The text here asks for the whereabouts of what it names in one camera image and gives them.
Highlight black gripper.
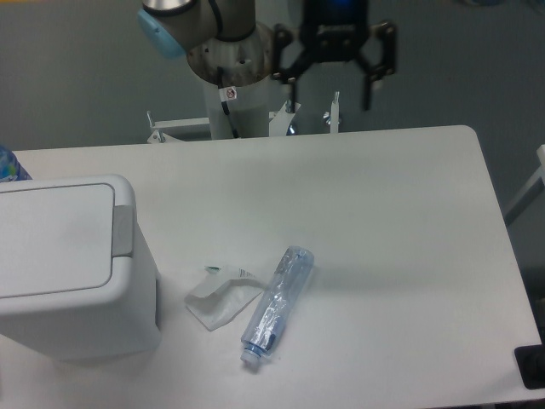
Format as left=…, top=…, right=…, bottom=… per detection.
left=271, top=0, right=398, bottom=113

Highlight grey lid push button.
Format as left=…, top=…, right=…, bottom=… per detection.
left=112, top=205, right=135, bottom=257

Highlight white plastic trash can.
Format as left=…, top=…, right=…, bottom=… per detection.
left=1, top=175, right=161, bottom=360

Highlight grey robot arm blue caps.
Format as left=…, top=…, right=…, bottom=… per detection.
left=137, top=1, right=397, bottom=110

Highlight crumpled white plastic wrapper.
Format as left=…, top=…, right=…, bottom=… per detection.
left=184, top=265, right=267, bottom=331

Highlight crushed clear plastic bottle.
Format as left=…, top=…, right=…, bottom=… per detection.
left=241, top=246, right=314, bottom=370

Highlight blue patterned bottle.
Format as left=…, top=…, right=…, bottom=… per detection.
left=0, top=146, right=32, bottom=182

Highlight black table clamp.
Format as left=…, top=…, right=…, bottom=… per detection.
left=514, top=344, right=544, bottom=390

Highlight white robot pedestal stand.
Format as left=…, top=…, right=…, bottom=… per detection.
left=146, top=78, right=344, bottom=145

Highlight white frame at right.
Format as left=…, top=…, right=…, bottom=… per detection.
left=503, top=145, right=544, bottom=227

